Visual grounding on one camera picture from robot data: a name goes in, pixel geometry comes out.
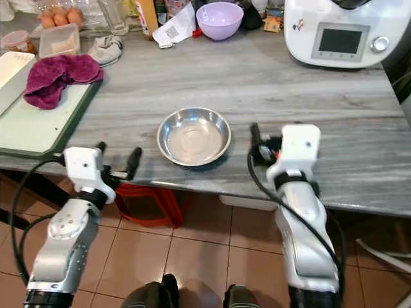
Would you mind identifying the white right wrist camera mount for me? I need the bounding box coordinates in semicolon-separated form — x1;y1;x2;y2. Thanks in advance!
267;124;322;184

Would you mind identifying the white paper bag with code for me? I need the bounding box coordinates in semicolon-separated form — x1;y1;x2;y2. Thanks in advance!
152;3;197;49

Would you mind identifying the lilac plastic bowl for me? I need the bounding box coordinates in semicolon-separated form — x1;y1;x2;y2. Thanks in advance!
195;1;245;42

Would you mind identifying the black right robot foot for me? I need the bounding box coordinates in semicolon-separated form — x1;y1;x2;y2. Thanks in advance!
223;285;263;308

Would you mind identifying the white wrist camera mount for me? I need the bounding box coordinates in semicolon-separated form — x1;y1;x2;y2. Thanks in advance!
64;146;118;197
267;124;322;184

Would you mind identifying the pale green cutting board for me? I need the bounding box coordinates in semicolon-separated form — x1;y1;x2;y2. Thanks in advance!
0;80;103;159

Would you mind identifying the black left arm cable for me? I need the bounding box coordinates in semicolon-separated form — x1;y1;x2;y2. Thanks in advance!
10;157;68;286

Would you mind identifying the small orange packet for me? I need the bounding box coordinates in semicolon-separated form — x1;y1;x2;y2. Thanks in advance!
263;14;284;33

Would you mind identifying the dark wooden table leg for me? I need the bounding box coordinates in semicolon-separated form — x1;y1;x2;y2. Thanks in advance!
0;170;78;212

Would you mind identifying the clear plastic food box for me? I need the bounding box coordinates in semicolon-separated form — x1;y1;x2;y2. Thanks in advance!
38;24;82;60

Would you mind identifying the white folding table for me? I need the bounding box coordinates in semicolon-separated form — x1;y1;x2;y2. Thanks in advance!
356;237;411;275

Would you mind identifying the small jar with pink lid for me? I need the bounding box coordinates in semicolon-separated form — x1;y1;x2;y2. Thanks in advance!
1;30;35;55

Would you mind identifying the shallow stainless steel bowl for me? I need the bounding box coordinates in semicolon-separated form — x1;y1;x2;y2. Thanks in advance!
157;107;232;167

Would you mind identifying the dark chair leg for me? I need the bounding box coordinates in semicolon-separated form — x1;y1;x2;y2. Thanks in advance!
0;209;17;230

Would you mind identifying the black round object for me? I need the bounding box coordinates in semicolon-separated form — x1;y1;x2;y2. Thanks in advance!
241;3;264;31

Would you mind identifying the white kitchen machine with screen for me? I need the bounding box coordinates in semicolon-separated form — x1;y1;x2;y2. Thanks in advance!
284;0;395;69

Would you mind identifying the black robot foot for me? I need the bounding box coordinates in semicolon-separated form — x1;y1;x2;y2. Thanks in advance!
121;274;180;308
223;285;263;308

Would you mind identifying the white plastic bin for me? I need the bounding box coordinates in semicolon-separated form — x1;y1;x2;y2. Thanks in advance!
218;194;277;212

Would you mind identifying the clear drinking glass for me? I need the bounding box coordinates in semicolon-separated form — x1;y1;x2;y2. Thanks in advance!
98;0;129;36

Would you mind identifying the red plastic stool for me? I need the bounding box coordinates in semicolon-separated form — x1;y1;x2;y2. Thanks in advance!
114;183;184;229

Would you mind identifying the orange and white carton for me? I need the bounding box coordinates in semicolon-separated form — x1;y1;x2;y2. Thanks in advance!
136;0;159;40

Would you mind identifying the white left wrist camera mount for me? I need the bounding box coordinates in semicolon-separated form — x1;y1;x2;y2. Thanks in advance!
64;146;118;197

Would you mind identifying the magenta towel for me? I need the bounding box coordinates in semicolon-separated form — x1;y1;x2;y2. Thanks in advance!
23;55;104;110

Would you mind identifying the grey crumpled cloth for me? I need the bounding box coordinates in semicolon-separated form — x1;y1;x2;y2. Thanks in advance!
87;35;124;67

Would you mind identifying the white rectangular container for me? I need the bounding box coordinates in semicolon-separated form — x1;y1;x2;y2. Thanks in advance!
0;51;37;116

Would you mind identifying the black left robot foot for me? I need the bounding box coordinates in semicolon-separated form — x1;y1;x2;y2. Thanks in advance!
121;274;180;308

